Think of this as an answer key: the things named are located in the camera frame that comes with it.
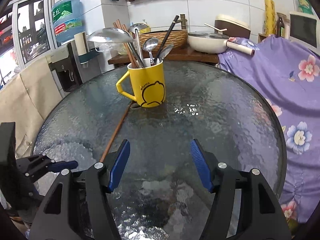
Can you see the brown wooden chopstick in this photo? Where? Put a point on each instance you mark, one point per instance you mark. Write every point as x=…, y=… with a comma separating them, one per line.
x=123, y=28
x=117, y=24
x=130, y=47
x=116, y=130

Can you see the small steel spoon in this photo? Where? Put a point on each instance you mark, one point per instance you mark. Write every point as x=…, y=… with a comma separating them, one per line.
x=165, y=52
x=149, y=45

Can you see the steel soup ladle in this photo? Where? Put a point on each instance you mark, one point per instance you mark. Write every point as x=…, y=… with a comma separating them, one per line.
x=136, y=28

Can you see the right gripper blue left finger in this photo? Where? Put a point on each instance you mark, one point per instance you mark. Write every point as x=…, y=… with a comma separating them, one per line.
x=118, y=166

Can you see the brown glass bottle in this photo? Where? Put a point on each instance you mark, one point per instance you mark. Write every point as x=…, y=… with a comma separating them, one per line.
x=280, y=27

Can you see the purple floral cloth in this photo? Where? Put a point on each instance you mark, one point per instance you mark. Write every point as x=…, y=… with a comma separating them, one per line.
x=287, y=75

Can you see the green instant noodle cups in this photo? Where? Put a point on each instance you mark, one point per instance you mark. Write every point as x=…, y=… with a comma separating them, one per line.
x=305, y=6

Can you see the yellow wrap roll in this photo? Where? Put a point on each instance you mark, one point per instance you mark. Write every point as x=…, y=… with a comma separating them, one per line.
x=270, y=17

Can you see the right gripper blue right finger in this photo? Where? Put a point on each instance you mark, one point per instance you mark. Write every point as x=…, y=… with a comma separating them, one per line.
x=204, y=163

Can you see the brown rice cooker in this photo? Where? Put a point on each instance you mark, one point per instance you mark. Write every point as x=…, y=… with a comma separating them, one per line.
x=234, y=27

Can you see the black chopstick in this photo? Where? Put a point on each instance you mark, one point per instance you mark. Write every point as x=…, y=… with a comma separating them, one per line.
x=166, y=37

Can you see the woven basket sink bowl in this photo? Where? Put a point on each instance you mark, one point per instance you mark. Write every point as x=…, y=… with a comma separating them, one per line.
x=176, y=37

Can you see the yellow duck mug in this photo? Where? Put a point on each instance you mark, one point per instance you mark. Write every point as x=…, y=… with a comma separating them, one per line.
x=148, y=84

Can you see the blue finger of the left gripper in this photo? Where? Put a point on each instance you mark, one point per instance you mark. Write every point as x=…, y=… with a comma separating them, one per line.
x=57, y=167

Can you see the perforated steel skimmer ladle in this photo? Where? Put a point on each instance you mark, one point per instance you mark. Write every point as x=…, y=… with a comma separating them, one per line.
x=110, y=35

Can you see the blue water jug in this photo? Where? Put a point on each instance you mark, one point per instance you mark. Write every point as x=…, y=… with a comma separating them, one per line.
x=67, y=19

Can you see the brass faucet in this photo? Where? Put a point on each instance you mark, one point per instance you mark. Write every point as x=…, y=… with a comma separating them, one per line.
x=183, y=21

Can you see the water dispenser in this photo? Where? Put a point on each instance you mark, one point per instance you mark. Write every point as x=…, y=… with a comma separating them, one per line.
x=70, y=72

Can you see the white microwave oven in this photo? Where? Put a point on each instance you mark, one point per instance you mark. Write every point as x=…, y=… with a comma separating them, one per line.
x=304, y=29

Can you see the round glass table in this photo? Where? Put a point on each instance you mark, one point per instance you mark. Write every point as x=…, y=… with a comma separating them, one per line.
x=160, y=195

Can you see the cream pan with lid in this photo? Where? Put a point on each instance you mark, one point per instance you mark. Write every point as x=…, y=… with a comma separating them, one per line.
x=212, y=43

